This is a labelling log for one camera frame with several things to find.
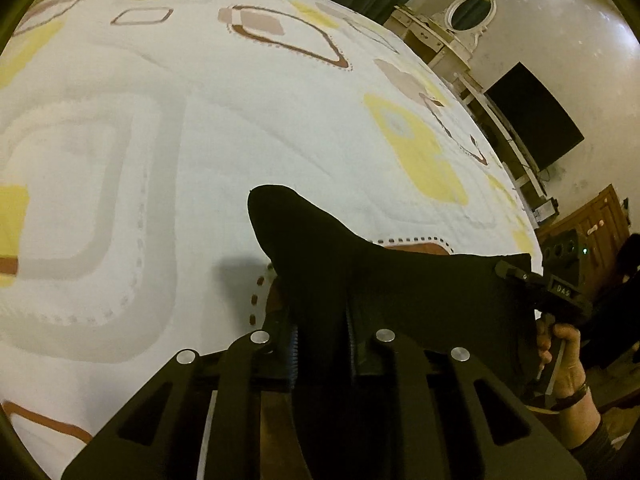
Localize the black flat television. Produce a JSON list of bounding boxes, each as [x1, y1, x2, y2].
[[484, 62, 586, 172]]

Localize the white television console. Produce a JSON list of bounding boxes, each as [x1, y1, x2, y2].
[[452, 72, 550, 202]]

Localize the brown wooden cabinet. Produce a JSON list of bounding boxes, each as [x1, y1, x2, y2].
[[536, 184, 632, 283]]

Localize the person's right forearm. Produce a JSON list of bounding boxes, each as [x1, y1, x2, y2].
[[559, 392, 638, 453]]

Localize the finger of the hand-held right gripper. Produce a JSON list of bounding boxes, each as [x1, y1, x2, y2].
[[495, 261, 540, 288]]

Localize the black pants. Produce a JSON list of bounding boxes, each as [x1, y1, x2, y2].
[[247, 184, 544, 480]]

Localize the white patterned bedspread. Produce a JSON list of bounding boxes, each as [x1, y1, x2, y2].
[[0, 0, 544, 480]]

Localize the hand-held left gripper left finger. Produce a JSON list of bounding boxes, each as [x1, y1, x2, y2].
[[61, 326, 302, 480]]

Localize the person's right hand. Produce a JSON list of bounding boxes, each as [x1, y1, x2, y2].
[[535, 317, 594, 411]]

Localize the white vanity with oval mirror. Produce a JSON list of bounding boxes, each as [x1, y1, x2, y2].
[[384, 0, 497, 75]]

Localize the person's dark clothing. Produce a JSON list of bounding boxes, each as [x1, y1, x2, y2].
[[582, 232, 640, 368]]

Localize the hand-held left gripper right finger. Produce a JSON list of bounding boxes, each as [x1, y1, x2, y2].
[[345, 310, 587, 480]]

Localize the dark wristwatch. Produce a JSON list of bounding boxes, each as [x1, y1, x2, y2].
[[551, 384, 594, 412]]

